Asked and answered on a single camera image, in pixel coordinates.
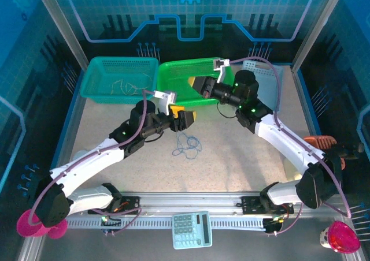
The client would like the light blue plastic basket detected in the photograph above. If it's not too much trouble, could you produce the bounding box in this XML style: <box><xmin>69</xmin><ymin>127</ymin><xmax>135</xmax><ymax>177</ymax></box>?
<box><xmin>242</xmin><ymin>59</ymin><xmax>284</xmax><ymax>113</ymax></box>

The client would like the pink glitter cup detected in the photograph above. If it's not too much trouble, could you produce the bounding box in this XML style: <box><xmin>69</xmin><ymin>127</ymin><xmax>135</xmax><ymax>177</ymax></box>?
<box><xmin>319</xmin><ymin>220</ymin><xmax>361</xmax><ymax>255</ymax></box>

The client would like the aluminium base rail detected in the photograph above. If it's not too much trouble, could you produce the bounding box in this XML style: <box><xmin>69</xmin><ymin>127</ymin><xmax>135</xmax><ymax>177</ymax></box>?
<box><xmin>37</xmin><ymin>190</ymin><xmax>352</xmax><ymax>215</ymax></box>

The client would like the green plastic basket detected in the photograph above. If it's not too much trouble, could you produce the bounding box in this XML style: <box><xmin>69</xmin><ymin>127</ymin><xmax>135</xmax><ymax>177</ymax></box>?
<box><xmin>156</xmin><ymin>57</ymin><xmax>235</xmax><ymax>106</ymax></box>

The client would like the light blue calculator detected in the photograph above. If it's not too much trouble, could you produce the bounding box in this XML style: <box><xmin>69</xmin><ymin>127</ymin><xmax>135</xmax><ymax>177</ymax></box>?
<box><xmin>172</xmin><ymin>211</ymin><xmax>213</xmax><ymax>249</ymax></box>

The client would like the aluminium frame post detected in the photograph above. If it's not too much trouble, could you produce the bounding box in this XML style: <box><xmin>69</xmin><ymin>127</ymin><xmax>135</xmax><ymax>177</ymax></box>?
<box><xmin>31</xmin><ymin>0</ymin><xmax>90</xmax><ymax>70</ymax></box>
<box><xmin>290</xmin><ymin>0</ymin><xmax>347</xmax><ymax>73</ymax></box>

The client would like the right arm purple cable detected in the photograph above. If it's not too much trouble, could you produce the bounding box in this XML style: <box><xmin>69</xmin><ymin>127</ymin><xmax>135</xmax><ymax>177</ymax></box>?
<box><xmin>230</xmin><ymin>56</ymin><xmax>352</xmax><ymax>236</ymax></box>

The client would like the blue thin cable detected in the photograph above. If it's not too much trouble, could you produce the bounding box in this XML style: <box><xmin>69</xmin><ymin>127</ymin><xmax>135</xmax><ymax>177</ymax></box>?
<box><xmin>172</xmin><ymin>131</ymin><xmax>202</xmax><ymax>160</ymax></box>

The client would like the black handled tool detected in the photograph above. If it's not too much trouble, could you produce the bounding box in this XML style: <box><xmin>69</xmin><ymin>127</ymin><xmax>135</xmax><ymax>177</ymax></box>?
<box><xmin>325</xmin><ymin>142</ymin><xmax>365</xmax><ymax>161</ymax></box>

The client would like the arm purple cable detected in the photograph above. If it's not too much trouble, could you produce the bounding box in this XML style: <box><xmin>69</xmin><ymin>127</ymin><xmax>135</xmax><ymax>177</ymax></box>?
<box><xmin>230</xmin><ymin>56</ymin><xmax>352</xmax><ymax>236</ymax></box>
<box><xmin>30</xmin><ymin>89</ymin><xmax>156</xmax><ymax>236</ymax></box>

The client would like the white slotted cable duct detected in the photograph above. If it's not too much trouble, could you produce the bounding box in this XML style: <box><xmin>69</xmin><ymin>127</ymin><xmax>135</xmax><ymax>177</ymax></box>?
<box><xmin>68</xmin><ymin>216</ymin><xmax>267</xmax><ymax>230</ymax></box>

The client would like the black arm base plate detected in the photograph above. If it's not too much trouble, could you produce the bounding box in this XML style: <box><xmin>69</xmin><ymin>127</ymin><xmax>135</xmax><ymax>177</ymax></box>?
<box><xmin>88</xmin><ymin>196</ymin><xmax>141</xmax><ymax>215</ymax></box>
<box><xmin>241</xmin><ymin>196</ymin><xmax>294</xmax><ymax>215</ymax></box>

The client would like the beige thin cable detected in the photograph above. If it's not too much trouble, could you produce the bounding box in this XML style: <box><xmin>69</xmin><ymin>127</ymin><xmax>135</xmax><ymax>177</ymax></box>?
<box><xmin>109</xmin><ymin>73</ymin><xmax>154</xmax><ymax>96</ymax></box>

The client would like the teal plastic basket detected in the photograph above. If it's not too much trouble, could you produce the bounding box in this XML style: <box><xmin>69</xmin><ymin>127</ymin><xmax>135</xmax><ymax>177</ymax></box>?
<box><xmin>80</xmin><ymin>56</ymin><xmax>160</xmax><ymax>105</ymax></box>

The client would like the orange ribbed brush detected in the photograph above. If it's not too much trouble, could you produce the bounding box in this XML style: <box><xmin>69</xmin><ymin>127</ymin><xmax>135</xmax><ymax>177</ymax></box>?
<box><xmin>303</xmin><ymin>135</ymin><xmax>347</xmax><ymax>172</ymax></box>

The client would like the blue table edge strip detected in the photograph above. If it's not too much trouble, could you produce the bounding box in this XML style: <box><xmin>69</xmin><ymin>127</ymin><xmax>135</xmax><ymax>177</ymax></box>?
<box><xmin>291</xmin><ymin>67</ymin><xmax>341</xmax><ymax>195</ymax></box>
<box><xmin>54</xmin><ymin>69</ymin><xmax>87</xmax><ymax>169</ymax></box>

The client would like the pink goblet cup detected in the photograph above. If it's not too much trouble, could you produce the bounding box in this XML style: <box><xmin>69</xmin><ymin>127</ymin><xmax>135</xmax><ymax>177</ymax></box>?
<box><xmin>16</xmin><ymin>208</ymin><xmax>69</xmax><ymax>239</ymax></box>

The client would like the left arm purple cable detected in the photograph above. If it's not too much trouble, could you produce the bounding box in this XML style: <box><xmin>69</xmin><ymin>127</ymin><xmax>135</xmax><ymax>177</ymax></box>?
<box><xmin>30</xmin><ymin>89</ymin><xmax>156</xmax><ymax>236</ymax></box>

